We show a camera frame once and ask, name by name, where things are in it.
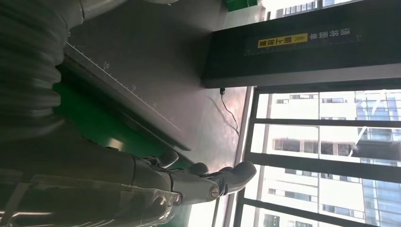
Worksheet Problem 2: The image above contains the green conveyor belt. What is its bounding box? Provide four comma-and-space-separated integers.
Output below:
52, 82, 195, 171

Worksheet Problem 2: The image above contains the black inbound scanner machine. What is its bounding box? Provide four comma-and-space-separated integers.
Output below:
64, 0, 401, 152

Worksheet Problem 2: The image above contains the green plastic crate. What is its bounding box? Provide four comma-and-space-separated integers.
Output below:
223, 0, 261, 12

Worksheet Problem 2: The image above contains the thin black cable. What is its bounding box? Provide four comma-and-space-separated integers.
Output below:
219, 88, 241, 137

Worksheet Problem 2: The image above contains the dark window frame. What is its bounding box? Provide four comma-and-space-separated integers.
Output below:
232, 87, 401, 227

